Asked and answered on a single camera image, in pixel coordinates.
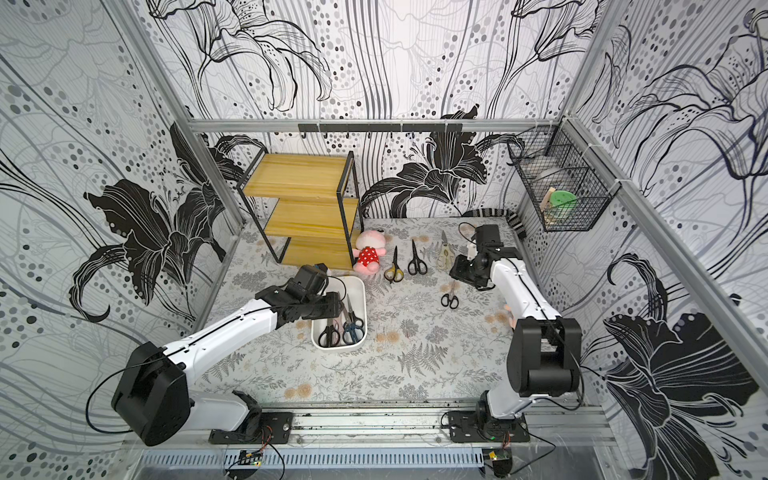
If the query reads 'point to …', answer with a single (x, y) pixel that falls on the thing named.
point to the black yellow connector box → (502, 460)
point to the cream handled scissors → (446, 256)
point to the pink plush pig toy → (371, 247)
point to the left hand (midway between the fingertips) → (340, 311)
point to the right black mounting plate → (477, 426)
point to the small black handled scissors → (451, 299)
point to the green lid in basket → (562, 201)
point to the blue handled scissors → (353, 332)
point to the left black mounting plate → (263, 428)
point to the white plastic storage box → (356, 287)
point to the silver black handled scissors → (328, 330)
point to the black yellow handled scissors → (394, 273)
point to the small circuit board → (251, 458)
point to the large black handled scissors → (417, 264)
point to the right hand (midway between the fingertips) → (459, 269)
